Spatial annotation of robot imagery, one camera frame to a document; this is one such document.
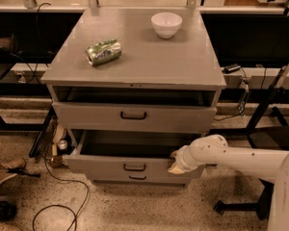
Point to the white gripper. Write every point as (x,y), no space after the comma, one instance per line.
(184,161)

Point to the grey drawer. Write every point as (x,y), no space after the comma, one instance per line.
(113,153)
(144,180)
(138,118)

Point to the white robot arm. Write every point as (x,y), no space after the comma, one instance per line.
(266,164)

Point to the grey bottom drawer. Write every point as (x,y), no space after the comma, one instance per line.
(144,180)

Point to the grey drawer cabinet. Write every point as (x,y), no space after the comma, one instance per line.
(180,71)

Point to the grey top drawer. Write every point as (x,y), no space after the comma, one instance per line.
(138,118)

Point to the black power adapter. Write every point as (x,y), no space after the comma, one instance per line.
(231,68)

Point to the crushed green soda can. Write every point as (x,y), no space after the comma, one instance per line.
(103,52)

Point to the white bowl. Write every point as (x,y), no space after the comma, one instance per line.
(166,25)

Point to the brown shoe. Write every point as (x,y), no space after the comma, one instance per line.
(13,164)

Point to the wire basket with items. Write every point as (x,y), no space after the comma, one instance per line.
(59,146)

